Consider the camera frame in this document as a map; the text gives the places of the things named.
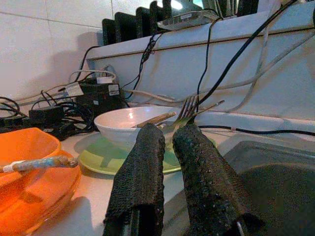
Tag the brown chopstick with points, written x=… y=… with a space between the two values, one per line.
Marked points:
x=211 y=107
x=157 y=119

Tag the light green plate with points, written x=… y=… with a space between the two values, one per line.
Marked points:
x=98 y=157

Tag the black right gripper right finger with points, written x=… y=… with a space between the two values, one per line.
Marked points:
x=206 y=184

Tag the silver metal fork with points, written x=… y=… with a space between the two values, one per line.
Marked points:
x=188 y=108

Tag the brown patterned stick utensil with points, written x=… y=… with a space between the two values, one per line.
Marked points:
x=49 y=163

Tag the black power strip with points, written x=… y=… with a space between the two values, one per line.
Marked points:
x=61 y=132

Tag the black power adapter block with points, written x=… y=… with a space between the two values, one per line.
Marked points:
x=98 y=98

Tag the orange square bowl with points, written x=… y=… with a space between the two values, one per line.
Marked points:
x=29 y=145

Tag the white ceramic bowl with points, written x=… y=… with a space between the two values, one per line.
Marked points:
x=115 y=127

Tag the clear plastic box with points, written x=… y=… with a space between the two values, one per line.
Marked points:
x=187 y=19

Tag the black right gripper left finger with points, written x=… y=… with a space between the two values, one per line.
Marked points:
x=140 y=172

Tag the black slotted rack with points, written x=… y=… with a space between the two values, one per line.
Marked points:
x=125 y=27

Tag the small black power adapter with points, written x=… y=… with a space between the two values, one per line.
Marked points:
x=46 y=114

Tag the orange shallow plate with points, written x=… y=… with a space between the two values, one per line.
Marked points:
x=29 y=223

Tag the stainless steel sink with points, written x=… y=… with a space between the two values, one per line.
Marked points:
x=283 y=184

